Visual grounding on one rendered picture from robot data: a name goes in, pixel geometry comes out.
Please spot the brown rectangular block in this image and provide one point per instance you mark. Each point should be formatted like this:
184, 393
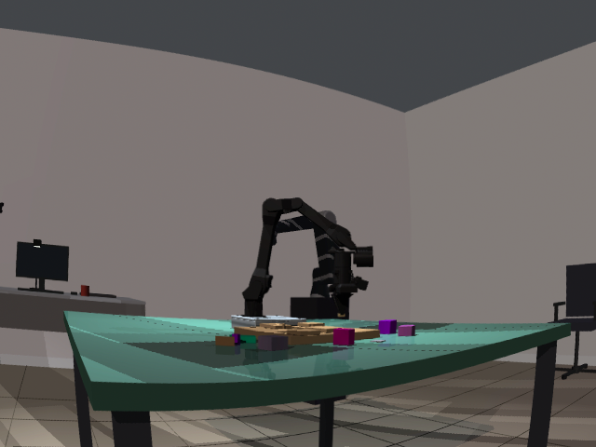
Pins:
224, 340

